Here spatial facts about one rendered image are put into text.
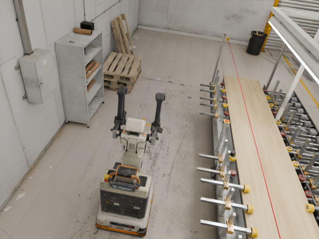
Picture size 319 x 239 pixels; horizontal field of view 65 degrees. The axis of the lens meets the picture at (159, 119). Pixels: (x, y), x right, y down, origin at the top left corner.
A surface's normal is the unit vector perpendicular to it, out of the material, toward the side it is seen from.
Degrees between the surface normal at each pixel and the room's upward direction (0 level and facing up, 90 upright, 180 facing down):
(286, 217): 0
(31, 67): 90
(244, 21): 90
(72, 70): 90
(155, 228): 0
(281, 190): 0
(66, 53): 90
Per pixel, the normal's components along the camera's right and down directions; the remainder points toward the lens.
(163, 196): 0.11, -0.80
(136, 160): -0.12, 0.46
